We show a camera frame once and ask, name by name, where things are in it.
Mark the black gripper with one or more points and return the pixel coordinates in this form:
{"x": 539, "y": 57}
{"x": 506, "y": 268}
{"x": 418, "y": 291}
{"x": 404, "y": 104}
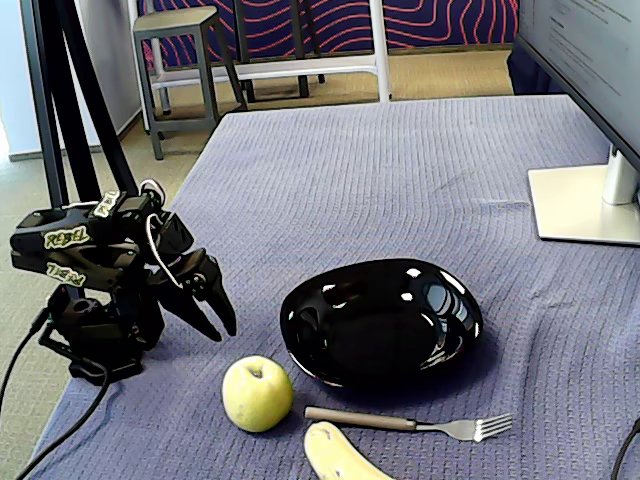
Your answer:
{"x": 201, "y": 274}

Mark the yellow banana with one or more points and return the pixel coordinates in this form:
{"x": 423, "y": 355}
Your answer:
{"x": 330, "y": 455}

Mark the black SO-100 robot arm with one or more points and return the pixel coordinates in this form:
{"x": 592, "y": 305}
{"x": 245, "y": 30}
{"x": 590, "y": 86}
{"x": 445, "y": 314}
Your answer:
{"x": 65, "y": 260}

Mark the glossy black plate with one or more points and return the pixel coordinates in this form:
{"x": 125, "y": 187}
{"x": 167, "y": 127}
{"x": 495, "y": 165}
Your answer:
{"x": 370, "y": 340}

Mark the green apple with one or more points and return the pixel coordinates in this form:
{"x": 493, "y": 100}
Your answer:
{"x": 257, "y": 400}

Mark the blue-grey woven tablecloth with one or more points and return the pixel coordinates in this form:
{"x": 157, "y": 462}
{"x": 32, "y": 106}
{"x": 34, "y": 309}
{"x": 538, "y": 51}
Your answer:
{"x": 375, "y": 190}

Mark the black tripod stand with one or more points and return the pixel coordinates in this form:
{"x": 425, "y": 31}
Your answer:
{"x": 80, "y": 125}

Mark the grey metal stool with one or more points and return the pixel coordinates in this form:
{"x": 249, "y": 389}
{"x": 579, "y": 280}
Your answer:
{"x": 175, "y": 22}

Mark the silver monitor stand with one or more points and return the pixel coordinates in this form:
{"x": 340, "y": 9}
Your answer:
{"x": 565, "y": 205}

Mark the purple panel with red lines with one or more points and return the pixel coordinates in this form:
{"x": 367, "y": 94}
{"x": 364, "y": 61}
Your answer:
{"x": 450, "y": 20}

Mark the computer monitor screen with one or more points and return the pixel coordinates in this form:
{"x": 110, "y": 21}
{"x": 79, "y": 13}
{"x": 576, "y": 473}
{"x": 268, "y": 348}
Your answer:
{"x": 575, "y": 40}

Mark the black chair frame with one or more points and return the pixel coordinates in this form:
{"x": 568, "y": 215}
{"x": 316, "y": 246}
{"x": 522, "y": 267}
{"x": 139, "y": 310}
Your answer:
{"x": 243, "y": 50}

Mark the white metal bench frame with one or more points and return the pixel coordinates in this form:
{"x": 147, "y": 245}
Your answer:
{"x": 380, "y": 50}

